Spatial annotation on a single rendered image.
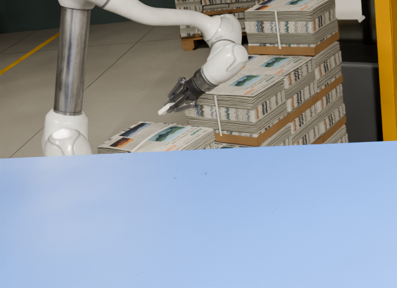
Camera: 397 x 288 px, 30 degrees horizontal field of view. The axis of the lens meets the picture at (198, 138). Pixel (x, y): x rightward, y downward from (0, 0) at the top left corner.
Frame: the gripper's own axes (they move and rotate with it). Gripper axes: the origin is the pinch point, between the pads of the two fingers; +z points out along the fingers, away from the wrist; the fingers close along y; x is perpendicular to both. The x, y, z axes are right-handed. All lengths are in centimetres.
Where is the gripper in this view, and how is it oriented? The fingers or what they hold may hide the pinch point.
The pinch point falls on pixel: (166, 109)
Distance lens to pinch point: 279.1
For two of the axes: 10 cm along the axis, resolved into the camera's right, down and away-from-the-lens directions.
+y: 3.9, 8.9, -2.4
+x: 6.6, -0.8, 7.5
